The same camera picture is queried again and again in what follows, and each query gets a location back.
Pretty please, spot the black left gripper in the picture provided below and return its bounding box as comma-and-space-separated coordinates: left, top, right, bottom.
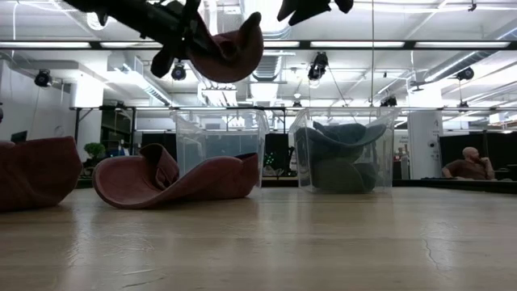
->
151, 0, 263, 78

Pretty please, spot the red cap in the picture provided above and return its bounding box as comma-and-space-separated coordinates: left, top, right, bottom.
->
91, 142, 260, 210
186, 11, 265, 84
0, 135, 84, 213

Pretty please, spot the dark green cloth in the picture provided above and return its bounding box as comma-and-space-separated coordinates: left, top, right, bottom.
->
294, 127, 379, 194

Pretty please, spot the black overhead light bar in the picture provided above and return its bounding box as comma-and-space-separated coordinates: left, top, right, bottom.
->
0, 39, 517, 51

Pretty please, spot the thin black vertical pole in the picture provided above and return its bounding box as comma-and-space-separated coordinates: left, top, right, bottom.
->
370, 0, 375, 108

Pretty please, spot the clear plastic bin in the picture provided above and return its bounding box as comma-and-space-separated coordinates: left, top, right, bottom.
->
171, 108, 271, 189
288, 107, 401, 195

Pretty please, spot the white pillar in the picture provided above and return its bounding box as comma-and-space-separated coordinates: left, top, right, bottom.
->
406, 111, 444, 181

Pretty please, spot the green potted background plant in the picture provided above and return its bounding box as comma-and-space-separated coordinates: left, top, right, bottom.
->
83, 141, 107, 161

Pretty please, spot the person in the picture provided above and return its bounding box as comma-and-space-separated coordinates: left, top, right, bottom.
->
441, 146, 496, 181

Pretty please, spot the black aluminium table frame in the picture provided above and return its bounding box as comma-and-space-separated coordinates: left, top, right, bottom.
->
76, 177, 517, 195

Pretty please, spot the black partition wall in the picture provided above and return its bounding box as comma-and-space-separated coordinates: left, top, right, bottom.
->
439, 132, 517, 171

